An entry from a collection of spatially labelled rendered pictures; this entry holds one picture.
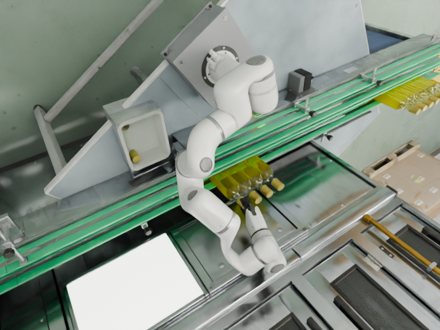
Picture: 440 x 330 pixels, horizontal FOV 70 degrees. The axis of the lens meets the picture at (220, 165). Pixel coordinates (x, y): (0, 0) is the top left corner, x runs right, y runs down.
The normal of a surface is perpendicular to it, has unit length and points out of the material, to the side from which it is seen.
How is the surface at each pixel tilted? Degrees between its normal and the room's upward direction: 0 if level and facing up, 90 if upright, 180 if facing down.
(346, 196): 90
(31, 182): 90
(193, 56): 5
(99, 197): 90
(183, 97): 0
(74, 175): 0
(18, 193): 90
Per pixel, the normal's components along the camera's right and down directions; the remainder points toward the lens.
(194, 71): 0.47, 0.53
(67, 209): -0.06, -0.75
